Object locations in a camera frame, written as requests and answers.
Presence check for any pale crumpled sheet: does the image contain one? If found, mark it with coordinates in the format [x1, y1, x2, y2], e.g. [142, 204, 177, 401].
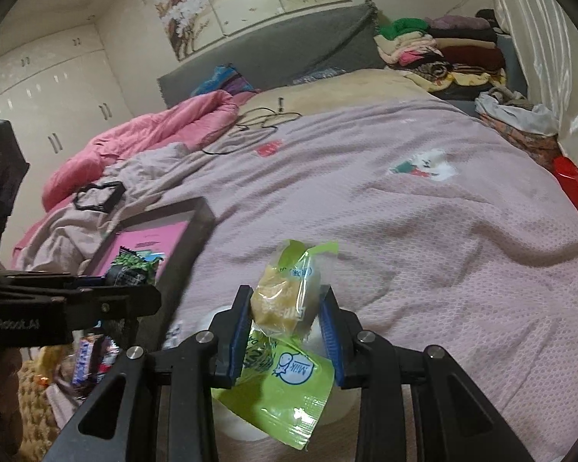
[26, 142, 193, 275]

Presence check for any grey headboard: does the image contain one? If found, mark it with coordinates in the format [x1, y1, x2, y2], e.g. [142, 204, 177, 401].
[156, 2, 386, 109]

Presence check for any black and green snack packet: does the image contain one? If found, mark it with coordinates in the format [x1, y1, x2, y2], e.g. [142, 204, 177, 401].
[105, 246, 168, 288]

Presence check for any lilac textured blanket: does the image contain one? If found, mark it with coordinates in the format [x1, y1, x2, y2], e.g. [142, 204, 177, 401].
[43, 94, 578, 462]

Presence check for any dark blue snack packet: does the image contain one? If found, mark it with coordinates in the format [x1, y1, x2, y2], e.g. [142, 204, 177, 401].
[71, 334, 120, 388]

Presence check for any light green snack packet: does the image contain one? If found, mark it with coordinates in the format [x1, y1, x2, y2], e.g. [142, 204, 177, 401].
[211, 330, 337, 448]

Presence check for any pink quilt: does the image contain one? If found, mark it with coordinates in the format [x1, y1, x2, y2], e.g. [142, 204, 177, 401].
[12, 90, 261, 261]

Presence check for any black cable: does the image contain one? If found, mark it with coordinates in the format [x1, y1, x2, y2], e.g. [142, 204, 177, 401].
[202, 97, 303, 156]

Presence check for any white satin curtain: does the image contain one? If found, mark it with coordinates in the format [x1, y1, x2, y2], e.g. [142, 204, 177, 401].
[482, 0, 578, 179]

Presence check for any black plastic frame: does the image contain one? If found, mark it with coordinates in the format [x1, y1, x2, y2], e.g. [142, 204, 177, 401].
[72, 180, 125, 213]

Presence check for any dark rectangular tray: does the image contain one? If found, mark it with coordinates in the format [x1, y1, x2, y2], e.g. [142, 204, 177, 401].
[79, 196, 217, 352]

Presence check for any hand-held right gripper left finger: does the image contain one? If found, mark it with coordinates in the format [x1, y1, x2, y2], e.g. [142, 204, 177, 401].
[43, 285, 254, 462]

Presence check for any white wardrobe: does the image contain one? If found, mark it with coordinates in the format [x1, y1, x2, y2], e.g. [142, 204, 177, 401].
[0, 24, 136, 213]

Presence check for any floral fabric bag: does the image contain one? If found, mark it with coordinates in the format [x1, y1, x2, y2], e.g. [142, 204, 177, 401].
[479, 113, 562, 169]

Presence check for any clear yellow cake packet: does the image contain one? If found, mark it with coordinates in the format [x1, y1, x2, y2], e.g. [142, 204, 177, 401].
[249, 239, 340, 340]

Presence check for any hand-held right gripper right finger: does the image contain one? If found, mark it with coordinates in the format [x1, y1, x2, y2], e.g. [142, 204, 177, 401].
[318, 286, 535, 462]

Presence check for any stack of folded clothes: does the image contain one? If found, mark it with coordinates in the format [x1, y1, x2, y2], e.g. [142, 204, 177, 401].
[373, 8, 509, 102]

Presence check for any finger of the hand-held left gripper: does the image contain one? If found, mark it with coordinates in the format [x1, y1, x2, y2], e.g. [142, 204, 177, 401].
[0, 284, 163, 321]
[0, 272, 108, 295]

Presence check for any pink and blue book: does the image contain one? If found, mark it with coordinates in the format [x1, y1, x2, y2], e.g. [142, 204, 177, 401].
[95, 219, 190, 285]

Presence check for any beige blanket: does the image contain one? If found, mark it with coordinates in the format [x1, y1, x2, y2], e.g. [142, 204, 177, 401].
[241, 68, 444, 121]

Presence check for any blue cloth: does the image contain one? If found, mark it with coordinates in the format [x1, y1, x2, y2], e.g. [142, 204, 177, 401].
[190, 64, 261, 98]

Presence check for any floral wall painting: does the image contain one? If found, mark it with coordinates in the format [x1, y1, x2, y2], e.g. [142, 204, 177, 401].
[153, 0, 352, 62]

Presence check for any clear snack packet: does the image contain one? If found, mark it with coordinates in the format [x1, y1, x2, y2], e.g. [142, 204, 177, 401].
[33, 344, 80, 395]

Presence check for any grey patterned cloth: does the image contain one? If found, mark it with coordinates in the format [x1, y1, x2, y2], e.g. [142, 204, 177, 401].
[291, 67, 348, 85]

